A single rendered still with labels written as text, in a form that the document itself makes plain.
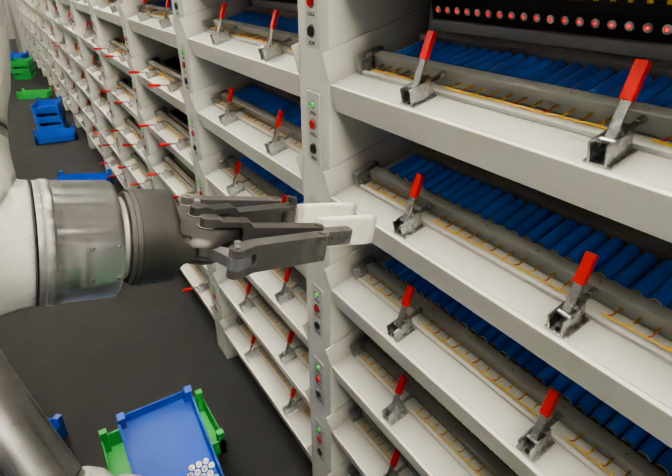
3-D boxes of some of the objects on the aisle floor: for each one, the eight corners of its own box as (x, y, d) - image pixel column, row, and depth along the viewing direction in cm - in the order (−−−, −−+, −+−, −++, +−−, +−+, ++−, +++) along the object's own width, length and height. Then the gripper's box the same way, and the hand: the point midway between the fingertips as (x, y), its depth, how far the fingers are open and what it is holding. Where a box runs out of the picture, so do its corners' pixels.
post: (227, 359, 181) (145, -293, 103) (218, 344, 188) (134, -276, 110) (277, 339, 190) (236, -270, 112) (266, 326, 198) (221, -256, 119)
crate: (228, 496, 134) (231, 489, 128) (151, 537, 124) (150, 532, 118) (189, 394, 148) (190, 384, 142) (117, 424, 138) (114, 414, 132)
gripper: (99, 240, 46) (317, 226, 59) (142, 335, 34) (403, 290, 48) (100, 161, 44) (328, 165, 57) (148, 233, 32) (422, 217, 45)
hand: (335, 224), depth 50 cm, fingers open, 3 cm apart
